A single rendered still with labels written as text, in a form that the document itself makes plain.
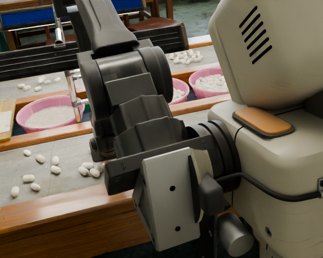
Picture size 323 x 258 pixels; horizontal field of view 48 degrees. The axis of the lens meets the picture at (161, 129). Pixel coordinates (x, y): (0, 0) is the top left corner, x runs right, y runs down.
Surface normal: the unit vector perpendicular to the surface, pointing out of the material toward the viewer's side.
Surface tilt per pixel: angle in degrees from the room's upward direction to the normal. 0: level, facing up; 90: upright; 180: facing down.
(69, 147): 0
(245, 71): 90
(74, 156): 0
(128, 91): 37
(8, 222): 0
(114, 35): 19
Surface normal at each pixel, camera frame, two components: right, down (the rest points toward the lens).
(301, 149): -0.13, -0.72
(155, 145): -0.04, -0.34
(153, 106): 0.37, -0.44
